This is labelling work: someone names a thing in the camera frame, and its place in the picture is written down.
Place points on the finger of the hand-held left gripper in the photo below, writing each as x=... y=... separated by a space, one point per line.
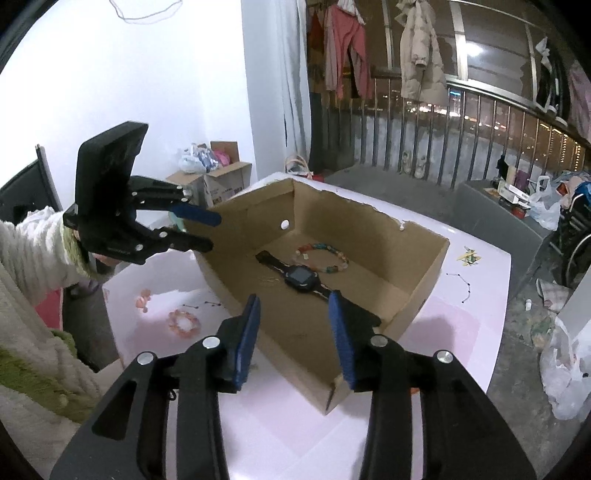
x=198 y=214
x=189 y=242

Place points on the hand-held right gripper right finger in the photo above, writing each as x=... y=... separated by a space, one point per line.
x=341 y=341

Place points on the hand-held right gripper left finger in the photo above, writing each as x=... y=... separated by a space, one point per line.
x=244 y=341

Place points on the large cardboard box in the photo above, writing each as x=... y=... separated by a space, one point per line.
x=295 y=341

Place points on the black smartwatch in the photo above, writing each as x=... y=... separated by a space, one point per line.
x=298 y=279

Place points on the person's left forearm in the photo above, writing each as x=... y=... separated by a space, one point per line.
x=32 y=249

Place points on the small cardboard box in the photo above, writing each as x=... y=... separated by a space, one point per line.
x=226 y=184

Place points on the small white plastic bag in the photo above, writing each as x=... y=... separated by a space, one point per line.
x=189 y=161

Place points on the small pink ornament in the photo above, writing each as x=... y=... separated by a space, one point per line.
x=142 y=302

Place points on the yellow green ornament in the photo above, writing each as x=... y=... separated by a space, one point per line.
x=470 y=256

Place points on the white shoe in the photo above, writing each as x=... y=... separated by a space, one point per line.
x=421 y=167
x=407 y=162

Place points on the grey cabinet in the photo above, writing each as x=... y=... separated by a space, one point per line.
x=503 y=230

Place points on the fluffy white green robe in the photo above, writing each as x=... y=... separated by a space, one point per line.
x=37 y=369

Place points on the pink hanging garment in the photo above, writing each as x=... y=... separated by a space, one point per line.
x=346 y=46

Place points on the large white plastic bag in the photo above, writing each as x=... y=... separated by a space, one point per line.
x=563 y=378

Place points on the white flat box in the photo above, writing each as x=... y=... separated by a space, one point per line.
x=515 y=196

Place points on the metal balcony railing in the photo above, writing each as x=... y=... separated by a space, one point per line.
x=461 y=138

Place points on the purple cup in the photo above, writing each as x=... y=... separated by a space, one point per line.
x=521 y=180

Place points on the wheelchair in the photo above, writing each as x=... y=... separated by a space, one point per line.
x=572 y=240

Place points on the beige hanging jacket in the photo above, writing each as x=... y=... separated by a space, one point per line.
x=420 y=50

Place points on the black white hanging garment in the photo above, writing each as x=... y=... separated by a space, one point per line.
x=549 y=74

